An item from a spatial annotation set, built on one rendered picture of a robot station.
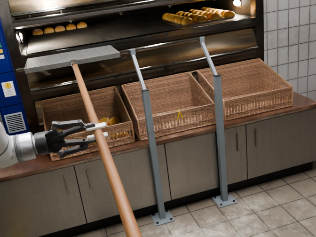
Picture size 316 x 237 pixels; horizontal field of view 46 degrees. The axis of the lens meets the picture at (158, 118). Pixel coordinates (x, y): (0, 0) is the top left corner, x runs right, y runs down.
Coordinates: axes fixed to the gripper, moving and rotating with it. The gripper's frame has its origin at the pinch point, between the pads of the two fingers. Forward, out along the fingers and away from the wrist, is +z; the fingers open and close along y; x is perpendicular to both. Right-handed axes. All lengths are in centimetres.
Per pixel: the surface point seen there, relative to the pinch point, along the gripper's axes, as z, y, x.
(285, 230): 108, 116, -45
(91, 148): 2, 58, -102
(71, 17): 6, -19, -140
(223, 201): 86, 117, -89
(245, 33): 140, 14, -156
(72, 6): 9, -25, -151
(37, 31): -20, 5, -256
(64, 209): -23, 94, -95
